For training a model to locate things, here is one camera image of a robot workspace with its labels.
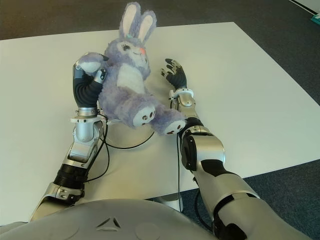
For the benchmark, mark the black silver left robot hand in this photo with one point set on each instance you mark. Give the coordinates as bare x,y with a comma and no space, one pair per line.
83,92

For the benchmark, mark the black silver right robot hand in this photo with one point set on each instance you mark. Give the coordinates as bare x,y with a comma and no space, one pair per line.
178,78

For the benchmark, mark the purple plush bunny doll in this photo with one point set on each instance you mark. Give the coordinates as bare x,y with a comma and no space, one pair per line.
125,100

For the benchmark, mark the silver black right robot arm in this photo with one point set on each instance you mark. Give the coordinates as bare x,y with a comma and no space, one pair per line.
210,147

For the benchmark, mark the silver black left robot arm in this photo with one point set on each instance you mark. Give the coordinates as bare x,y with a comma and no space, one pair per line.
80,147

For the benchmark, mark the silver table leg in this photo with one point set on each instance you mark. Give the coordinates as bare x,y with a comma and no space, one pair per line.
170,202

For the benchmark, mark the grey robot torso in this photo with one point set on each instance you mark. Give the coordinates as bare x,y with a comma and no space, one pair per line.
112,220

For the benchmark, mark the teal object on floor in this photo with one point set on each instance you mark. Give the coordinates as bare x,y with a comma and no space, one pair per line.
316,18

